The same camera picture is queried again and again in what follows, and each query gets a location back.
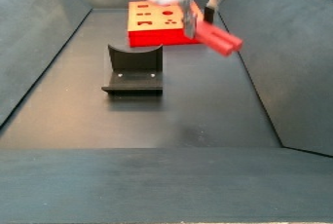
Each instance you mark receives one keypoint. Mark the black curved holder stand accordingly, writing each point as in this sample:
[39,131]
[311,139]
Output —
[136,71]

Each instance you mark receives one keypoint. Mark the red shape-sorting board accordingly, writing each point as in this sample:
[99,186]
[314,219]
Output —
[155,25]

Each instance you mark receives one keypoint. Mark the red double-square peg object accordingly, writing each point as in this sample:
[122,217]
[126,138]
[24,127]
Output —
[219,40]

